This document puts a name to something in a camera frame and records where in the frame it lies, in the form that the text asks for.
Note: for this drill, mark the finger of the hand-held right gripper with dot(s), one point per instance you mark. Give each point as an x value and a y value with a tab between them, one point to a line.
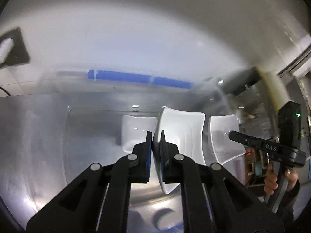
243	138

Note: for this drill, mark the cardboard box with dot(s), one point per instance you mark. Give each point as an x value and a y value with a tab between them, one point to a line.
252	166

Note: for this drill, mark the dark grey bar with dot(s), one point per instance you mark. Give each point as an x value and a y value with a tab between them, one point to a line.
240	82

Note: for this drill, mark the person's right hand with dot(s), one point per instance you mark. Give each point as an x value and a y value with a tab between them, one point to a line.
270	179

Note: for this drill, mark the metal window frame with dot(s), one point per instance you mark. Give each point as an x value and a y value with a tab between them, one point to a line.
298	60

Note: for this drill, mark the white square dish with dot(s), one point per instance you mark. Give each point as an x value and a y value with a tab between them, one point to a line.
136	131
179	131
221	138

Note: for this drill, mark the clear plastic storage bin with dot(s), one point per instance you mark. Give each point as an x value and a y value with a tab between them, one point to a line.
85	126

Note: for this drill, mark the person's right forearm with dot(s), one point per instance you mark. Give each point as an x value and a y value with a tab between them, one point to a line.
292	201

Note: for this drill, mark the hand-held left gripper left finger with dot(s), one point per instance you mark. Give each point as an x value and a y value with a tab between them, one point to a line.
147	165

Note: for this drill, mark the white cylinder fitting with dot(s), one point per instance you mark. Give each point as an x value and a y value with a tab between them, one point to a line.
5	49

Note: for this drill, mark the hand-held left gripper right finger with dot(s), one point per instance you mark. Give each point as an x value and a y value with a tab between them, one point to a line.
170	160

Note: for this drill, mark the black wall plate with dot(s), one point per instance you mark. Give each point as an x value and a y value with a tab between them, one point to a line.
20	53

